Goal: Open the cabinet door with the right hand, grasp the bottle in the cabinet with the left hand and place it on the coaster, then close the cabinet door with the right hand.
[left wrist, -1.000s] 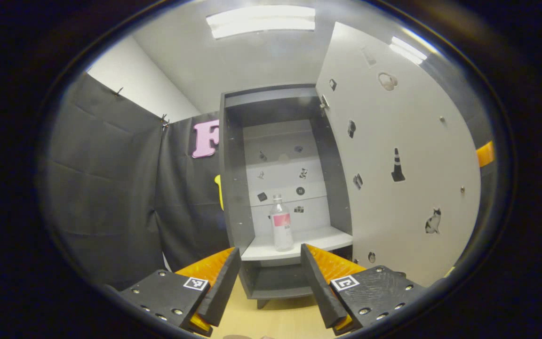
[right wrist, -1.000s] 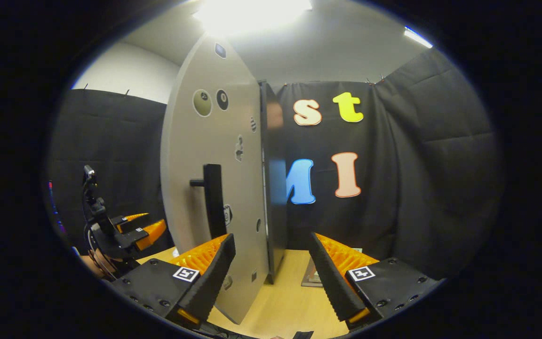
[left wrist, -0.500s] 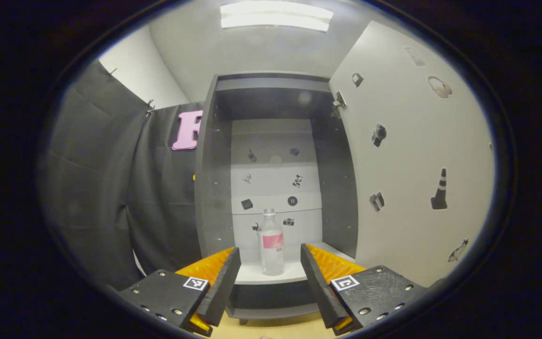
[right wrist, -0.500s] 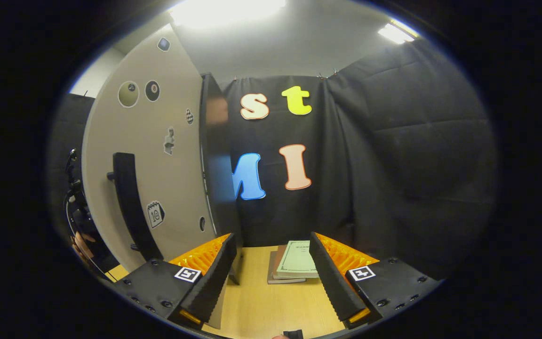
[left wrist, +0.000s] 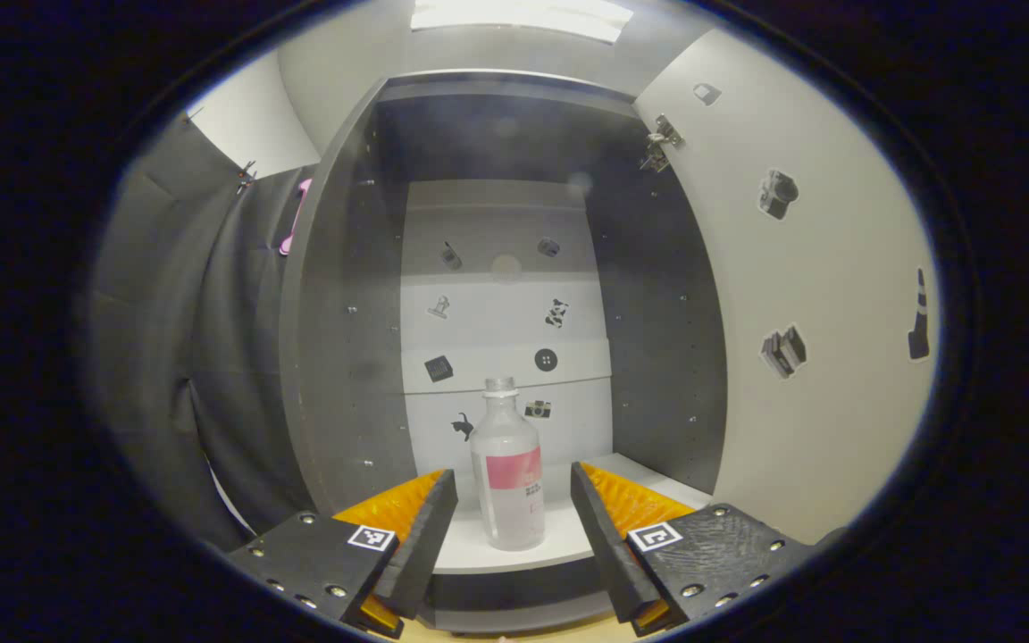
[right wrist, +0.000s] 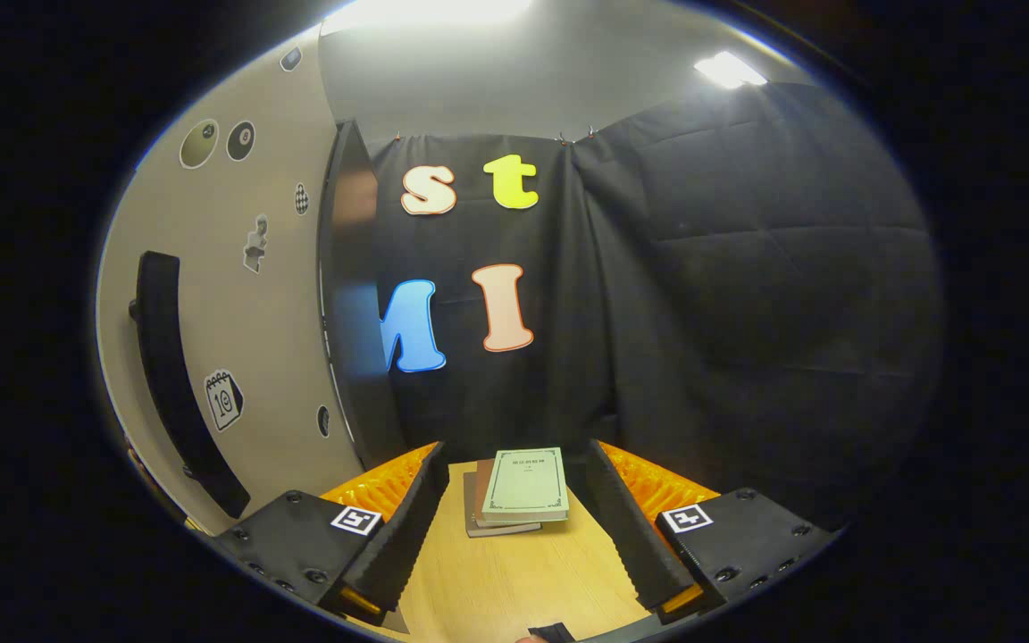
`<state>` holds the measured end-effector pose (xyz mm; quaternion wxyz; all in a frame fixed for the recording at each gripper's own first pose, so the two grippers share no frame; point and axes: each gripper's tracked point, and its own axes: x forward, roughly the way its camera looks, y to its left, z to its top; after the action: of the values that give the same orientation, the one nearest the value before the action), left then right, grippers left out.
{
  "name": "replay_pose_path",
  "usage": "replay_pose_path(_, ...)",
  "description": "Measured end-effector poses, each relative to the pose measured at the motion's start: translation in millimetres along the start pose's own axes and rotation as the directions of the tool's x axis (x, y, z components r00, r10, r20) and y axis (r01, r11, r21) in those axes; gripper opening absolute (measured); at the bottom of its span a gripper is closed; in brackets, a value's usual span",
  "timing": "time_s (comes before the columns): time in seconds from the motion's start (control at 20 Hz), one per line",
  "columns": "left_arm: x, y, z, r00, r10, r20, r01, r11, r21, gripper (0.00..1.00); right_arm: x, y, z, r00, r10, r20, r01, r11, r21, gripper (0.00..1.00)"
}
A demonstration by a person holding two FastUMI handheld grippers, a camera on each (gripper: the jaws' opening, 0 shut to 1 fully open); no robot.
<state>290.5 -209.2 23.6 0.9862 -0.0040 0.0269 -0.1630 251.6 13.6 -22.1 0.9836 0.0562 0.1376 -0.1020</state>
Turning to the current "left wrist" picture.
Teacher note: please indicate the ceiling light panel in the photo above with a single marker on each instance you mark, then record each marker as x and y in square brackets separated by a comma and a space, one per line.
[523, 16]

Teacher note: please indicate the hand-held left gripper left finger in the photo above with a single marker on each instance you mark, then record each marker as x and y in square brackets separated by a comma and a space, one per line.
[416, 545]

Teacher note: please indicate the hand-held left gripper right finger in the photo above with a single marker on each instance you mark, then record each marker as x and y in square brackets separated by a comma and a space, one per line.
[604, 545]

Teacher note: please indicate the clear bottle with pink label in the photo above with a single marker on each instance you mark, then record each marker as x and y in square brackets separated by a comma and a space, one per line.
[507, 446]

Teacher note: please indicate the black backdrop cloth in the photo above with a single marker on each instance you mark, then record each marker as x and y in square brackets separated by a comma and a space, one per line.
[166, 357]

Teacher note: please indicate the metal cabinet door hinge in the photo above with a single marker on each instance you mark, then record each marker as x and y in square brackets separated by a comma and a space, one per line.
[660, 143]

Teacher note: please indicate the dark grey cabinet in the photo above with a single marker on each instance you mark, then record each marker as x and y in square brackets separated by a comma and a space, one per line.
[345, 357]

